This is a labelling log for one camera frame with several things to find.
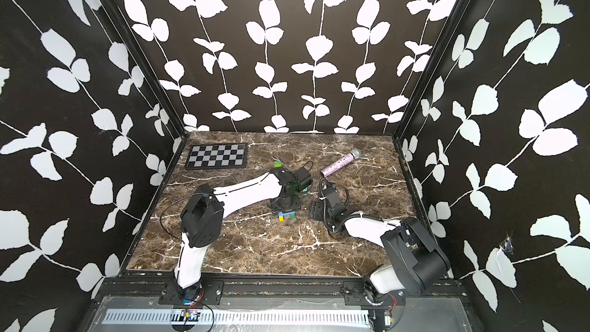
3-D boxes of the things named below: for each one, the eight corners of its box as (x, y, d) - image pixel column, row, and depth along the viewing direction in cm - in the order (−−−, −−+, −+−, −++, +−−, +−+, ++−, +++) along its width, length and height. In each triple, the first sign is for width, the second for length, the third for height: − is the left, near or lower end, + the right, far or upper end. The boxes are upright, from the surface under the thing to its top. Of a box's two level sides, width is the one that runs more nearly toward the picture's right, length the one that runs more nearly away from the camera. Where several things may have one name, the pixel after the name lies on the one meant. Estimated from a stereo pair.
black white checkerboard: (185, 169, 108) (183, 165, 106) (195, 147, 117) (192, 142, 115) (245, 169, 108) (243, 165, 106) (249, 147, 118) (248, 143, 115)
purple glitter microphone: (324, 180, 105) (325, 175, 102) (319, 175, 107) (320, 170, 104) (360, 158, 114) (362, 152, 111) (355, 153, 116) (356, 148, 113)
